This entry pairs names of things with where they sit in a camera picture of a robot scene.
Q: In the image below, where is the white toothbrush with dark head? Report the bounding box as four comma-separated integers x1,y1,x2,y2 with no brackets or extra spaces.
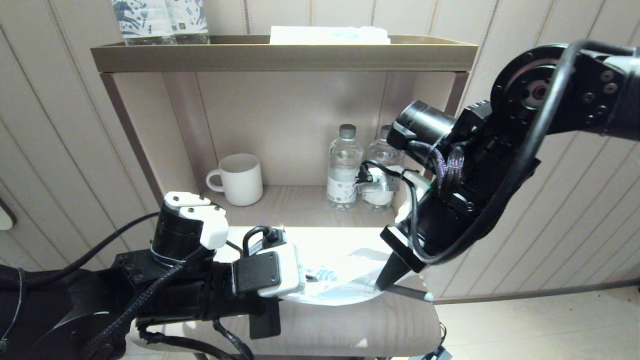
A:
382,283,434,303

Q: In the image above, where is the blue patterned plastic bag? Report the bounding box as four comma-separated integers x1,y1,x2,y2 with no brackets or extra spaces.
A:
279,247,397,307

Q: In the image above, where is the black blue plastic part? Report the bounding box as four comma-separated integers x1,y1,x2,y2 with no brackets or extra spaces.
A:
410,345,453,360

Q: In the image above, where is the clear water bottle black cap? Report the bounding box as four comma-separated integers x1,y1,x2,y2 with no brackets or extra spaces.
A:
362,125,406,212
326,124,363,211

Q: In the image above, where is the white ribbed ceramic mug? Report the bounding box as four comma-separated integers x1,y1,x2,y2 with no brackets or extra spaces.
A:
207,153,264,207

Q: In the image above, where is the beige wooden shelf cabinet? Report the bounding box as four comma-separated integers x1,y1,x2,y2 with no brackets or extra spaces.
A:
99,71,471,360

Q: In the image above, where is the white blue tissue pack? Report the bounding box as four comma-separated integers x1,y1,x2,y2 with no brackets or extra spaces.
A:
270,26,391,46

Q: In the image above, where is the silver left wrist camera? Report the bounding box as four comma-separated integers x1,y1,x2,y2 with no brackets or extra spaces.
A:
231,243,307,299

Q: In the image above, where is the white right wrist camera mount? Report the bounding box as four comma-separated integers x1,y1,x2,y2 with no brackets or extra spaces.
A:
356,162,435,226

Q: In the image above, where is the black left camera cable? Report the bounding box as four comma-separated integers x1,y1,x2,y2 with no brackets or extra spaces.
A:
242,225,287,258

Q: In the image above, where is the black camera cable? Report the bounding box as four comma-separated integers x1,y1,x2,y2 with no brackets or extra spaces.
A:
360,40,640,266
242,225,287,258

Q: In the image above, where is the black right camera cable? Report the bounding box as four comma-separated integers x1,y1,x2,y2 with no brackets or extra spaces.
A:
360,40,640,266

